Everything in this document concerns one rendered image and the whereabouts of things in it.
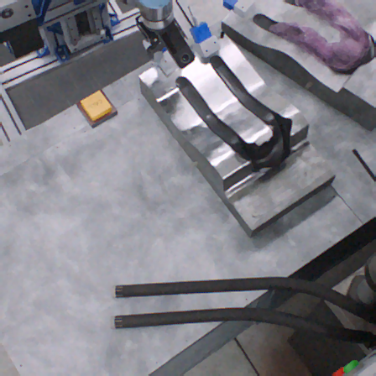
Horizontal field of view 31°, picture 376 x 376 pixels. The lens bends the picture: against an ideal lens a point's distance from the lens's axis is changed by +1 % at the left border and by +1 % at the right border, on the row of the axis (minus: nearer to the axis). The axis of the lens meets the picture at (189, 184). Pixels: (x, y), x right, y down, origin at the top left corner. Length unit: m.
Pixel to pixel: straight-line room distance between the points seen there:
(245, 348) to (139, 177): 0.92
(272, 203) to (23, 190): 0.63
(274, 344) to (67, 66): 1.26
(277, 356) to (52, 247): 1.04
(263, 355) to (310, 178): 0.91
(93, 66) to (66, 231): 1.03
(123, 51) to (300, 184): 1.16
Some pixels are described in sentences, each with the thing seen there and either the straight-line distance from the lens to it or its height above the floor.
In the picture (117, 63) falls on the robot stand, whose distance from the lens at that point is 2.62.
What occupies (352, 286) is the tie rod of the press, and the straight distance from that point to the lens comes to 1.68.
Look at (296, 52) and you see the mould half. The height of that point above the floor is 0.90.
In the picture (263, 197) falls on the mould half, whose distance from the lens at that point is 1.68.
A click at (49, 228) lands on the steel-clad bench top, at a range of 1.74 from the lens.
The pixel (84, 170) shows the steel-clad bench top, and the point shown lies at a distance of 1.78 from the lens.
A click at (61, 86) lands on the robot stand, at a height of 0.21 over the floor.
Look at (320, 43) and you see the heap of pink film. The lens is 1.84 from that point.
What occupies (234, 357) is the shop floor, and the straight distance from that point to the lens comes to 2.45.
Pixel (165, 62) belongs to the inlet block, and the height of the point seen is 0.95.
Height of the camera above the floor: 2.42
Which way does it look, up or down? 68 degrees down
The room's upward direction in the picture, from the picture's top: 1 degrees clockwise
